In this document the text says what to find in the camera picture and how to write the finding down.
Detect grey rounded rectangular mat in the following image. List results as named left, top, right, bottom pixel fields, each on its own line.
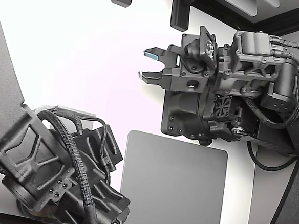
left=118, top=129, right=230, bottom=224

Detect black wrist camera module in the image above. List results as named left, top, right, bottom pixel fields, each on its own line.
left=182, top=24, right=221, bottom=71

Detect thick black braided cable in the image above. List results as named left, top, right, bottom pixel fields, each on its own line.
left=27, top=106, right=108, bottom=224

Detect long black post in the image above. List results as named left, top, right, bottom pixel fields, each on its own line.
left=169, top=0, right=191, bottom=31

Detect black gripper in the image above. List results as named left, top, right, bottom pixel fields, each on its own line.
left=137, top=31, right=223, bottom=95

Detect black frame beam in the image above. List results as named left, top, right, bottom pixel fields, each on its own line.
left=155, top=0, right=299, bottom=37

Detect thin black cable loop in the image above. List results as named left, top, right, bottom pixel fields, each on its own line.
left=245, top=142, right=299, bottom=174

